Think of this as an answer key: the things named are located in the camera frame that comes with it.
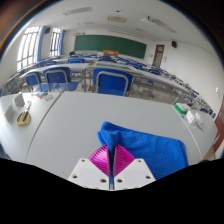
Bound classroom windows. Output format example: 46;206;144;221
16;25;63;72

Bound group of ceiling lights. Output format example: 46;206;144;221
62;6;178;34

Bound ceiling projector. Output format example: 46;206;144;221
140;15;158;25

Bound green and white box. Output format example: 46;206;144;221
174;102;192;115

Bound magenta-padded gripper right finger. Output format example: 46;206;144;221
113;143;157;191

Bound orange lectern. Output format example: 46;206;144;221
102;49;120;57

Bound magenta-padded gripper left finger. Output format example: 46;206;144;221
67;143;111;191

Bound green chalkboard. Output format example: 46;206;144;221
73;34;148;60

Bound small white box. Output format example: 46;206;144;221
3;104;16;122
12;92;26;108

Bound colourful cards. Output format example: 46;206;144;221
37;93;55;102

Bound rows of grey desks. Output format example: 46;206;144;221
3;53;214;111

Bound small brown door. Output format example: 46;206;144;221
152;44;166;68

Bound blue towel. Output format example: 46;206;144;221
97;121;190;181

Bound ceiling air conditioner vent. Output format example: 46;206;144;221
107;15;128;24

